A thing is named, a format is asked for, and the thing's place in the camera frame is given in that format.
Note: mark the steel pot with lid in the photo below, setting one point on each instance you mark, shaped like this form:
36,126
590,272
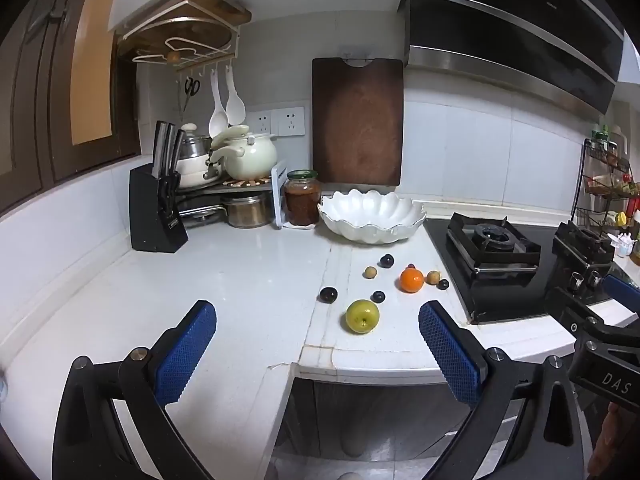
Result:
192,145

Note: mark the tan longan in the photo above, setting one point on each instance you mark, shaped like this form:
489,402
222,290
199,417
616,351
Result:
370,272
433,277

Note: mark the green apple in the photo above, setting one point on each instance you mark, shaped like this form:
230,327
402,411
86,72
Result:
362,315

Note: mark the steel pan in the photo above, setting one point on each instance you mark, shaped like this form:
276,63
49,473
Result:
200,214

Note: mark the brown wooden cutting board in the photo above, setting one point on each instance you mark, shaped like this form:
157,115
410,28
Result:
357,125

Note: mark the cream lidded casserole pot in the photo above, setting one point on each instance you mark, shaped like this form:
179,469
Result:
250,157

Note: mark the glass jar of red sauce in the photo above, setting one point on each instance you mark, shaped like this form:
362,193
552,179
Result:
302,200

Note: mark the woven trivet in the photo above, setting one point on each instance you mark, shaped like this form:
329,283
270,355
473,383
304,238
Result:
247,182

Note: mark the black gas stove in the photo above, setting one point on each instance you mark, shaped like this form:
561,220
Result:
500,280

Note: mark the dark purple plum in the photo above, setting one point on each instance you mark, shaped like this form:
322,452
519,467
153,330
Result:
386,260
443,284
328,294
378,296

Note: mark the white corner shelf rack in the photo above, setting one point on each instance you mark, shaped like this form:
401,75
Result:
278,195

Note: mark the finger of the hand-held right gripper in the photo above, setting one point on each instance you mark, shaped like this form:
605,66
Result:
570,307
621,289

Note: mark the person's right hand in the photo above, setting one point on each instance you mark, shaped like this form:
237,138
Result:
606,440

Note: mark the black range hood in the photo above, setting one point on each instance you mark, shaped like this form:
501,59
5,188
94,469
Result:
510,25

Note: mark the orange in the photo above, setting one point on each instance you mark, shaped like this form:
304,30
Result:
411,280

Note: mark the black knife block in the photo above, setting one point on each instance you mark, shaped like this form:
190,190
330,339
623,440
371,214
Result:
150,210

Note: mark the wall rack with wooden boards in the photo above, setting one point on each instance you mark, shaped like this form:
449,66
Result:
190,30

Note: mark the white plastic spoon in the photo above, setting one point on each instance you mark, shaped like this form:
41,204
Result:
217,120
235,107

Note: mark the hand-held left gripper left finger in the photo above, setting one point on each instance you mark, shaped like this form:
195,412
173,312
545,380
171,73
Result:
185,355

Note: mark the white scalloped bowl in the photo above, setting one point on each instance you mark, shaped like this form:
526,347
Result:
370,210

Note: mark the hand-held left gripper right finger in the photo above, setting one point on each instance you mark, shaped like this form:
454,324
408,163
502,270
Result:
450,355

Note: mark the white wall socket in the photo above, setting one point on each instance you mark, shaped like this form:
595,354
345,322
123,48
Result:
259,122
289,121

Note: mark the brown window frame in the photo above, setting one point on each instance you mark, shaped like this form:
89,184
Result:
45,85

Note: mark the steel stock pot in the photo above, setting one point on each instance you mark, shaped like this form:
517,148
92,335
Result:
247,212

